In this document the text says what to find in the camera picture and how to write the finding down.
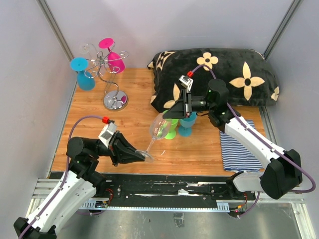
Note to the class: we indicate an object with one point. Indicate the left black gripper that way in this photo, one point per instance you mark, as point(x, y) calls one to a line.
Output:
point(118, 141)

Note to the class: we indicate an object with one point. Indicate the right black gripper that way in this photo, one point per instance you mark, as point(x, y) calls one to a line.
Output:
point(182, 108)

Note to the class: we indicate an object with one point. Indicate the light blue wine glass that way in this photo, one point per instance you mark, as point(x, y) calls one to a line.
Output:
point(185, 129)

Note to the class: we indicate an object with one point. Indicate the green wine glass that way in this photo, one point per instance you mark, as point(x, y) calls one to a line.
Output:
point(172, 133)

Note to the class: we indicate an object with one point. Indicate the clear wine glass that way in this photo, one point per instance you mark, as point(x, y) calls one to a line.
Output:
point(158, 130)
point(89, 51)

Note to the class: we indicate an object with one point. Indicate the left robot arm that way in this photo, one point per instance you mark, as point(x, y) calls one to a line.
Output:
point(78, 184)

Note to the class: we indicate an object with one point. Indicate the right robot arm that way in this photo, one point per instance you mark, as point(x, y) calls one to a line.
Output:
point(282, 167)

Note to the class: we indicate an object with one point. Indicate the chrome wine glass rack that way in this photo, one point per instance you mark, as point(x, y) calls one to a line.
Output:
point(114, 99)

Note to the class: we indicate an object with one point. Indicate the pink wine glass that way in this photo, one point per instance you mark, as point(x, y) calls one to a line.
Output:
point(114, 60)

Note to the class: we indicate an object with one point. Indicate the dark blue wine glass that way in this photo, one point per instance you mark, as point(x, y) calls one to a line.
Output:
point(85, 80)

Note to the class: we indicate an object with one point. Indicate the blue striped cloth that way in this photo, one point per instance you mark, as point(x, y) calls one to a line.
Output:
point(235, 157)

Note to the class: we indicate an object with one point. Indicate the black floral pillow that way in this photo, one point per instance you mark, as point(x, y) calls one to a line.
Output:
point(248, 77)

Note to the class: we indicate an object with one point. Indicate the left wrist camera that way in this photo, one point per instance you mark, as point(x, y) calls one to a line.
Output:
point(108, 131)

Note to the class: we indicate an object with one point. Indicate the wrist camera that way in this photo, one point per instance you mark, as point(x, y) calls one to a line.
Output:
point(108, 131)
point(186, 81)

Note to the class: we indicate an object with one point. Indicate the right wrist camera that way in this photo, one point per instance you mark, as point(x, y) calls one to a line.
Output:
point(186, 81)

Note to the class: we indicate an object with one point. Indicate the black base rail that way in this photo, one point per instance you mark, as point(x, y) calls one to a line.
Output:
point(168, 193)

